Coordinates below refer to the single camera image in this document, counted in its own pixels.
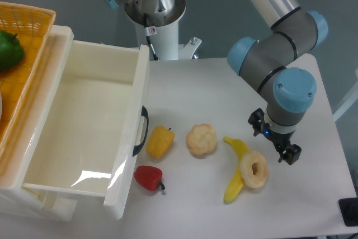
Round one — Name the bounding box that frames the black drawer handle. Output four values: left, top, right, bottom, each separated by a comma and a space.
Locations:
133, 106, 149, 157

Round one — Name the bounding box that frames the white plate edge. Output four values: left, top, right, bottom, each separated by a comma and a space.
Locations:
0, 93, 3, 118

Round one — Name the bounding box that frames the yellow toy banana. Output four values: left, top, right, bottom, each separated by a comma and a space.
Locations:
223, 136, 250, 203

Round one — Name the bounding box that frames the white frame at right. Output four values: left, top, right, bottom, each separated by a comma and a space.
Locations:
333, 69, 357, 122

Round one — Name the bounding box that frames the red toy bell pepper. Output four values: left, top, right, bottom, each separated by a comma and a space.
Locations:
134, 165, 166, 194

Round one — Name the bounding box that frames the white drawer cabinet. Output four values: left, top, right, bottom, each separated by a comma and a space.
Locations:
1, 26, 77, 221

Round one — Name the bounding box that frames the beige flower-shaped bread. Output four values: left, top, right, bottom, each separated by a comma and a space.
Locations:
186, 123, 217, 158

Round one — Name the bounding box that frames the orange plastic basket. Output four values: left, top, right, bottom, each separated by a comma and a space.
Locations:
1, 2, 56, 156

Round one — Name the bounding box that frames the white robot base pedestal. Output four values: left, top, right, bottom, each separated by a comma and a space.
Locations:
125, 0, 202, 60

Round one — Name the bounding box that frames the yellow toy bell pepper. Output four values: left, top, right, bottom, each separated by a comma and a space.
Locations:
146, 125, 175, 158

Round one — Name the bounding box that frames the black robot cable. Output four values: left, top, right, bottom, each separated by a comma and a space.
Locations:
142, 13, 161, 61

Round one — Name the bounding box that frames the white plastic drawer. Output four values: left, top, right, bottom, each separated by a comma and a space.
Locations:
23, 41, 149, 219

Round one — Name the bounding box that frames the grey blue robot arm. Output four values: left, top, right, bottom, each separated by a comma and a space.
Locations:
104, 0, 328, 165

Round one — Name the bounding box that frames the black device at edge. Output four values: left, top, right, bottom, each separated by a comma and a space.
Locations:
338, 198, 358, 227

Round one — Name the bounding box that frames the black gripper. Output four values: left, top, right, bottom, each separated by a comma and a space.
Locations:
248, 108, 302, 165

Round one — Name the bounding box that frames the beige ring donut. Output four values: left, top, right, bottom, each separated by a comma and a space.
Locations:
239, 151, 269, 189

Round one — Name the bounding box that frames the green toy bell pepper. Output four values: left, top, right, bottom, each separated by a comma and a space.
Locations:
1, 30, 25, 72

